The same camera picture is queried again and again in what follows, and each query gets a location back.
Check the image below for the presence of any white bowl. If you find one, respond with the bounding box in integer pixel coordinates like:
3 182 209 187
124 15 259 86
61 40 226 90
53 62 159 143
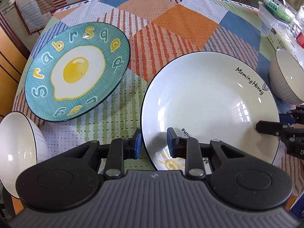
0 112 50 199
269 49 303 105

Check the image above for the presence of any white sun plate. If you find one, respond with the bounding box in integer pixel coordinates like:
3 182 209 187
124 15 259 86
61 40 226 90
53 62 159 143
141 51 279 170

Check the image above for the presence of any teal egg plate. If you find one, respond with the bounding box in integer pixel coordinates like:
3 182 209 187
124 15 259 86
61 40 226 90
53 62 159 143
24 22 130 122

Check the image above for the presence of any blue notebook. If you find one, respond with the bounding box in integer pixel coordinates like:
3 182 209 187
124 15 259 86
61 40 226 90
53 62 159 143
290 192 304 220

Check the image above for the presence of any white tissue pack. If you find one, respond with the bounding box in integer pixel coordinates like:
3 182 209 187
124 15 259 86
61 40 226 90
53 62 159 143
267 26 303 54

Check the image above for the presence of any plastic basket with green items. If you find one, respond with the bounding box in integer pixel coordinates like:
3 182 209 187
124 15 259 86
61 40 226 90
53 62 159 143
262 0 297 24

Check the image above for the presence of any patchwork tablecloth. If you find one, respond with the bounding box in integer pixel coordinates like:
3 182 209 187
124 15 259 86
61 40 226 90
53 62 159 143
10 0 304 217

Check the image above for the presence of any wooden chair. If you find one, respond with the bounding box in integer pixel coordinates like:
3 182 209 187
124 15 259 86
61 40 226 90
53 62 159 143
0 13 30 119

